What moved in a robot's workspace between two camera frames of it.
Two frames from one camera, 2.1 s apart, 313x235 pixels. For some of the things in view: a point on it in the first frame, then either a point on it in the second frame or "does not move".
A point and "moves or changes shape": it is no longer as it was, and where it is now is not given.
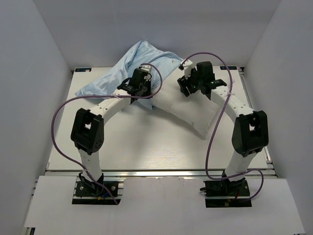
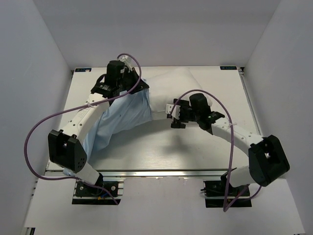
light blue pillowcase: [106, 79] → [123, 110]
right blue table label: [229, 67] does not move
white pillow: [199, 111] moves or changes shape
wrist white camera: [146, 68] → [126, 59]
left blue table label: [83, 70] does not move
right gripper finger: [182, 82] → [177, 124]
